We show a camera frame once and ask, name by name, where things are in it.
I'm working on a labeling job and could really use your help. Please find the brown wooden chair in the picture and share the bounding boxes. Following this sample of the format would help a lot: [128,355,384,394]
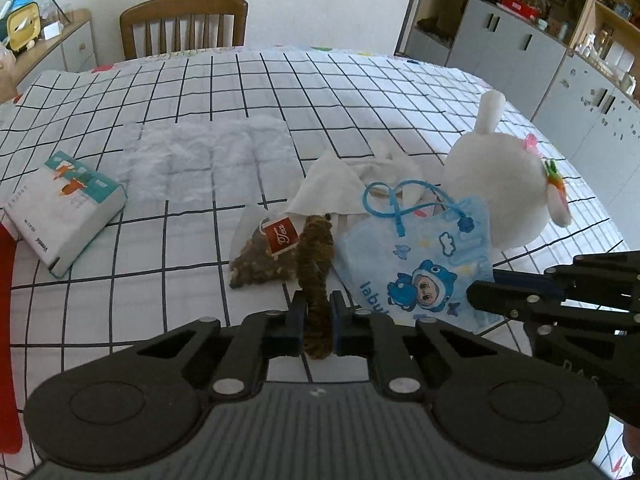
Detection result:
[119,0,249,61]

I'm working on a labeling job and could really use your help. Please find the wood-top white sideboard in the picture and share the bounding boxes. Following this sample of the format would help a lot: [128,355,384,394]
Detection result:
[0,8,97,103]

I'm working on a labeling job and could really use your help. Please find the white plush rabbit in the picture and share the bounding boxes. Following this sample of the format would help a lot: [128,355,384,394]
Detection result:
[442,90,572,252]

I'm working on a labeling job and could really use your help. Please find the white tissue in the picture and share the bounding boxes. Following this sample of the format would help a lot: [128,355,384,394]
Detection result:
[286,139,441,233]

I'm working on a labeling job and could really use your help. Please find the dark diffuser stick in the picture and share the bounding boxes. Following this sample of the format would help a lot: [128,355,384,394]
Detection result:
[37,0,74,24]

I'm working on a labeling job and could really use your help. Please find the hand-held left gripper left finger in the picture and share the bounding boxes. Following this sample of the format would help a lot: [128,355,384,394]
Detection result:
[135,292,307,403]

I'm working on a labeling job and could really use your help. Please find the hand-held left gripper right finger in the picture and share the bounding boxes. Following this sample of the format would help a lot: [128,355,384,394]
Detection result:
[330,292,496,403]

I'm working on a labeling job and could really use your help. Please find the red box on cabinet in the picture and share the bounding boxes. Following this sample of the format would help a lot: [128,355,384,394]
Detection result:
[499,0,539,17]

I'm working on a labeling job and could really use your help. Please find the fox print tissue pack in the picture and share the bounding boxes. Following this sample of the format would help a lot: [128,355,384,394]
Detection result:
[2,151,128,279]

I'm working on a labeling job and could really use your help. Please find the blue cartoon drawstring pouch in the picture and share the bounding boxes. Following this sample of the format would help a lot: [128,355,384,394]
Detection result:
[332,180,495,332]

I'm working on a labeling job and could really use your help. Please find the white black-checked tablecloth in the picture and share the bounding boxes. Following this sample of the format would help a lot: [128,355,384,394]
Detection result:
[0,45,633,480]

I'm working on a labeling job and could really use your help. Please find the yellow and blue tissue holder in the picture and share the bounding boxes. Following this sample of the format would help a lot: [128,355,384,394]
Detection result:
[0,0,42,55]

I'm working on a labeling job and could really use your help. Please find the red storage box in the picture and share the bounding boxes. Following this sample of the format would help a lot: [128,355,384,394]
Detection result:
[0,224,24,457]

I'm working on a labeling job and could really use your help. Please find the tea bag with red tag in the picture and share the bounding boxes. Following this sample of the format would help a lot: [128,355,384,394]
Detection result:
[228,206,304,290]

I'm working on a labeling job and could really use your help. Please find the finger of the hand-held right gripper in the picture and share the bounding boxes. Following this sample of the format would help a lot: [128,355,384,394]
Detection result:
[465,280,640,333]
[492,252,640,311]

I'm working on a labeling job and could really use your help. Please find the white paper towel sheet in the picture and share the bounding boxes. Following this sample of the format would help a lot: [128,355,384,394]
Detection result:
[121,116,292,202]

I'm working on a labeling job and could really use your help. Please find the brown chenille stem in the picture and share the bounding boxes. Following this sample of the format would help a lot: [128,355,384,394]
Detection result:
[295,212,335,361]

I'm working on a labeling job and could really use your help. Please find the grey wooden shelf cabinet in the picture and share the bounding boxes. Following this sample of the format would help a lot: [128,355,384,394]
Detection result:
[396,0,640,183]

